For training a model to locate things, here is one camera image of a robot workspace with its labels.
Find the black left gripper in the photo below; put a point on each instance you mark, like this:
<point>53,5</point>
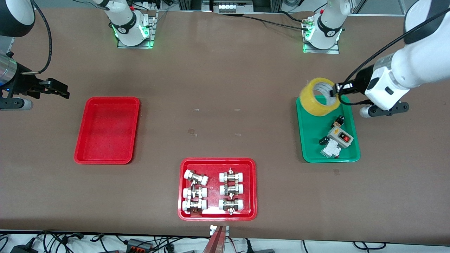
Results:
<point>360,80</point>

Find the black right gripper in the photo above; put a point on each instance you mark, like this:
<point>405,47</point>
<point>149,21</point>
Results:
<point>24,83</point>

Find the yellow clear packing tape roll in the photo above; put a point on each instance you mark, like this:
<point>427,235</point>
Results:
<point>313,103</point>

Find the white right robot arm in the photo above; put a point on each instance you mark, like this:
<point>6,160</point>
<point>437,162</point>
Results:
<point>123,21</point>

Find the green plastic tray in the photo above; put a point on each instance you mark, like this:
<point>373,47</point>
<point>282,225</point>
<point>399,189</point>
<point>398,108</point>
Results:
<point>313,140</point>

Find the red plastic tray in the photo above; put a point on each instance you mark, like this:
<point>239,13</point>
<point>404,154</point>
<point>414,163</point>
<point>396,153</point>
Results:
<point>214,165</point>
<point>105,130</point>

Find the white circuit breaker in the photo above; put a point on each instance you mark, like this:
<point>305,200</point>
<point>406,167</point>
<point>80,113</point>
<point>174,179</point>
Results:
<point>331,150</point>

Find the grey power strip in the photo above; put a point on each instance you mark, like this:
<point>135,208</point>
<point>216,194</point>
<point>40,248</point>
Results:
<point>232,7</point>

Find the white metal pipe fitting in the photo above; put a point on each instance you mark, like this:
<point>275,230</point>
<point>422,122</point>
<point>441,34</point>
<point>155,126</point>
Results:
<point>195,192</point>
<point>231,176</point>
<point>231,189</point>
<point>195,177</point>
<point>231,205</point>
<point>194,205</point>

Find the black power adapter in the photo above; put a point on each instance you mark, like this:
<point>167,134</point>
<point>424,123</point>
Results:
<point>24,249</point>

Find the black connector box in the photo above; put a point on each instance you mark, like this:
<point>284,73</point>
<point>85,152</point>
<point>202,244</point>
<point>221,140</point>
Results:
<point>139,246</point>

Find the black push button switch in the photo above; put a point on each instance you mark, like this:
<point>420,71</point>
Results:
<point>338,121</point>

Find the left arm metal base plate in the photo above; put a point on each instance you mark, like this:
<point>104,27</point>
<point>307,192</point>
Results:
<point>332,51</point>

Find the grey on-off switch box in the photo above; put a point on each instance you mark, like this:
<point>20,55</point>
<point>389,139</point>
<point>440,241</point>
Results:
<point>339,137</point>

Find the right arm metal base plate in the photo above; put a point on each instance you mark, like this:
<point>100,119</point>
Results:
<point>152,31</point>

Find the aluminium camera pole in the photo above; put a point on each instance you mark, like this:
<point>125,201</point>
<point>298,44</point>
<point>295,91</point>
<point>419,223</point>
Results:
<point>216,242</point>

